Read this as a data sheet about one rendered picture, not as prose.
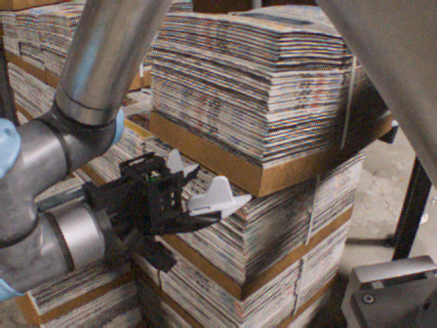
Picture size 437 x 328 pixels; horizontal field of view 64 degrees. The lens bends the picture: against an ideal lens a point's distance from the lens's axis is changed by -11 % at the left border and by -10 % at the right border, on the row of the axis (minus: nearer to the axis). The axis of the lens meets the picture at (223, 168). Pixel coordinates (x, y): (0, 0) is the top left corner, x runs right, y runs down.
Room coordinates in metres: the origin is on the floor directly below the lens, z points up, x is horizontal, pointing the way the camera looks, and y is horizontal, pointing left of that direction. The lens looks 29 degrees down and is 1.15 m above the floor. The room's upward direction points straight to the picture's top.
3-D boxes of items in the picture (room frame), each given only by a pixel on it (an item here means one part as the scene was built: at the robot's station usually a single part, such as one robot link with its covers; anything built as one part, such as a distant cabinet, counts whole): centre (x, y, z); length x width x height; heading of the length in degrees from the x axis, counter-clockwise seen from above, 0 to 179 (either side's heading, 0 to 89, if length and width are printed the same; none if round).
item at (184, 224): (0.40, 0.05, 0.85); 0.09 x 0.05 x 0.02; 104
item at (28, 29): (1.34, 0.52, 0.95); 0.38 x 0.29 x 0.23; 133
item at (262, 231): (1.02, 0.22, 0.42); 1.17 x 0.39 x 0.83; 43
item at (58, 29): (1.12, 0.32, 0.95); 0.38 x 0.29 x 0.23; 131
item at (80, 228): (0.34, 0.17, 0.87); 0.08 x 0.05 x 0.08; 41
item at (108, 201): (0.39, 0.11, 0.88); 0.12 x 0.08 x 0.09; 131
